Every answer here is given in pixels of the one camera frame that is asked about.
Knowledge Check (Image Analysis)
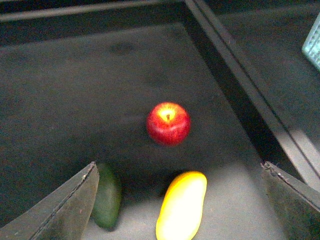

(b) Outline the red apple near gripper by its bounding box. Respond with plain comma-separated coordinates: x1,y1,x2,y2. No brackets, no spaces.
146,102,191,146

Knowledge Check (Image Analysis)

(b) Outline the green avocado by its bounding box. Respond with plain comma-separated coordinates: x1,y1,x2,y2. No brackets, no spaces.
91,163,122,231

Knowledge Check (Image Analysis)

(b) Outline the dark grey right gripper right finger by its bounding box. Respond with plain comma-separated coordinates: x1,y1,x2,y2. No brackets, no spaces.
261,161,320,240

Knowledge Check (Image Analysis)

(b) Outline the yellow mango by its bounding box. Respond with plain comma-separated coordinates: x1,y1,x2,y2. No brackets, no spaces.
155,171,208,240

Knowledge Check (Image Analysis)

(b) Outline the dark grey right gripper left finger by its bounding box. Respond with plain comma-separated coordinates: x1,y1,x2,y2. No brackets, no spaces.
0,162,100,240

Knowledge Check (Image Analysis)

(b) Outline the light blue plastic basket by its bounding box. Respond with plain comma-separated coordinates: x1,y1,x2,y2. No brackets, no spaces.
301,14,320,71

